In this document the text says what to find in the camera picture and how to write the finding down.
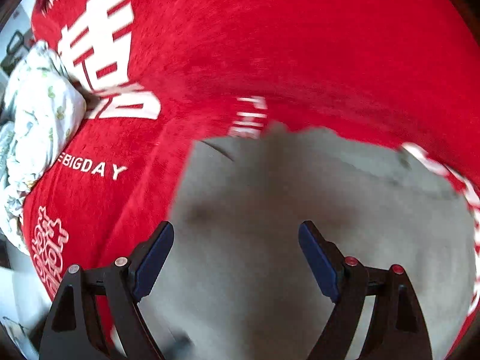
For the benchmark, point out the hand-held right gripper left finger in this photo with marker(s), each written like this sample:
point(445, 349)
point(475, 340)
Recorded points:
point(152, 262)

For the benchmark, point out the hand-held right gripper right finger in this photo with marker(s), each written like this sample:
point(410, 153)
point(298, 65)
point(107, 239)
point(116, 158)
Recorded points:
point(320, 262)

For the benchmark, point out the grey knit sweater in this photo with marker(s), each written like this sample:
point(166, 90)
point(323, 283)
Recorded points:
point(300, 195)

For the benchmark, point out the white floral cloth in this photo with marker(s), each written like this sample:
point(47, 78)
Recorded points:
point(37, 120)

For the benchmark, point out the red printed blanket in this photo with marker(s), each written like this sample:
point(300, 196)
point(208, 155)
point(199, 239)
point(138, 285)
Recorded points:
point(262, 45)

